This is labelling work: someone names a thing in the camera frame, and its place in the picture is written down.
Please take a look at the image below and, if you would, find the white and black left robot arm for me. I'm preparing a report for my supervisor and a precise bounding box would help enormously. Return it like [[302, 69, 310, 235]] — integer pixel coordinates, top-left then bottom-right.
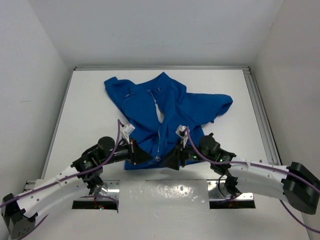
[[0, 136, 153, 240]]

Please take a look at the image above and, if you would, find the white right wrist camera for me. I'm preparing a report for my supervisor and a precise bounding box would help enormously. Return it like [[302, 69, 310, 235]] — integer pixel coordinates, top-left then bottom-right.
[[175, 125, 188, 148]]

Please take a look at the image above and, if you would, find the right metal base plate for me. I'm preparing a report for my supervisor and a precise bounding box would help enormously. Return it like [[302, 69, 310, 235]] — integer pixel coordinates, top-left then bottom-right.
[[206, 178, 254, 202]]

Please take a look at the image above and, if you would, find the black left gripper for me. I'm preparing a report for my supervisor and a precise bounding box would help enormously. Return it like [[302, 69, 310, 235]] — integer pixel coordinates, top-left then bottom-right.
[[100, 137, 153, 165]]

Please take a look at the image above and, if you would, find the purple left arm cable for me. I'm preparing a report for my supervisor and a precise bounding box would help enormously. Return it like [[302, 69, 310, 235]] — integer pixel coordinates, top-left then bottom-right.
[[0, 119, 123, 237]]

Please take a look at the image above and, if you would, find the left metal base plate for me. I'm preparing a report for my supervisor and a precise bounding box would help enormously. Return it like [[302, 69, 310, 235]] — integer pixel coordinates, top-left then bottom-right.
[[74, 180, 120, 201]]

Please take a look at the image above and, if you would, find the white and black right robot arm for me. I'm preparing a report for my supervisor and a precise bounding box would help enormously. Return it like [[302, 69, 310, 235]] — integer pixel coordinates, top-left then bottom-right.
[[161, 133, 320, 215]]

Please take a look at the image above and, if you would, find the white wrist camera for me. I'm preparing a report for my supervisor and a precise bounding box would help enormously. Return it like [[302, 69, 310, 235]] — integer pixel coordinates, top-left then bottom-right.
[[120, 123, 135, 144], [175, 125, 188, 148]]

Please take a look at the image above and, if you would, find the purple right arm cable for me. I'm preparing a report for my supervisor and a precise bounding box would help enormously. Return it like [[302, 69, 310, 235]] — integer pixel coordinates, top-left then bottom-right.
[[184, 126, 320, 233]]

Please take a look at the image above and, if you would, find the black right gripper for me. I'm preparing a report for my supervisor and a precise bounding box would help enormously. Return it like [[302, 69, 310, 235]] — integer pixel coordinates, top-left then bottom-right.
[[160, 137, 213, 170]]

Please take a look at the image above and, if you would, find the blue zip-up jacket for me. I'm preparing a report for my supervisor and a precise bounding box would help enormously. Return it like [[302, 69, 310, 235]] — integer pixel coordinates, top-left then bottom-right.
[[104, 72, 233, 171]]

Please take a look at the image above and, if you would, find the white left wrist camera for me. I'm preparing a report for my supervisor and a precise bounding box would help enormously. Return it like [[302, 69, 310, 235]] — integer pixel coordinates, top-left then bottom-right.
[[120, 123, 135, 144]]

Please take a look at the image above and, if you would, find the metal base plate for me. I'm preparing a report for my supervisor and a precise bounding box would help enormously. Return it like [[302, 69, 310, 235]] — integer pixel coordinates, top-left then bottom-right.
[[74, 180, 120, 201], [206, 178, 254, 202]]

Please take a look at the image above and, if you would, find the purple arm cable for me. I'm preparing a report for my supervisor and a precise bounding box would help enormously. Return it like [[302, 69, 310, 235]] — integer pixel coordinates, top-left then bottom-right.
[[184, 126, 320, 233], [0, 119, 123, 237]]

